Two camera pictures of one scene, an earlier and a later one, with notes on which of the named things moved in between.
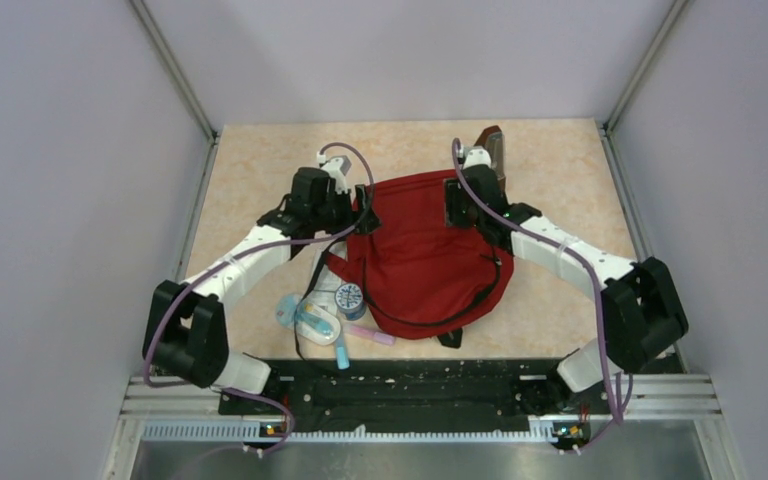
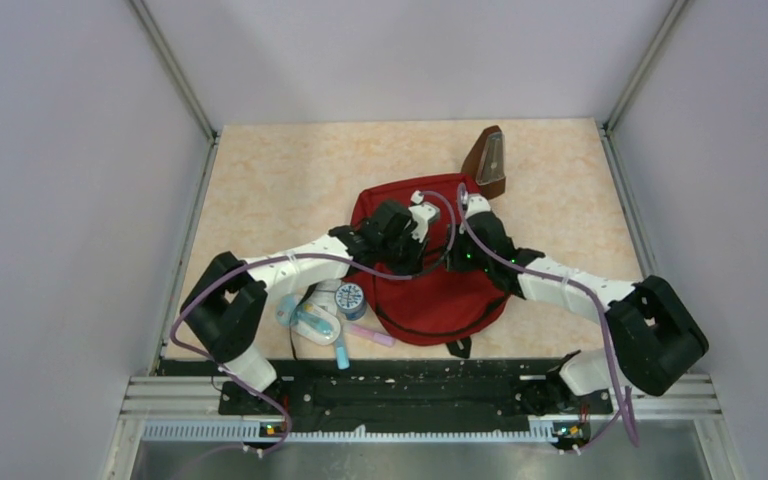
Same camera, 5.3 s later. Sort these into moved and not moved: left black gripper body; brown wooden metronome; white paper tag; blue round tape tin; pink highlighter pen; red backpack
Moved: left black gripper body; red backpack
Not moved: blue round tape tin; brown wooden metronome; pink highlighter pen; white paper tag
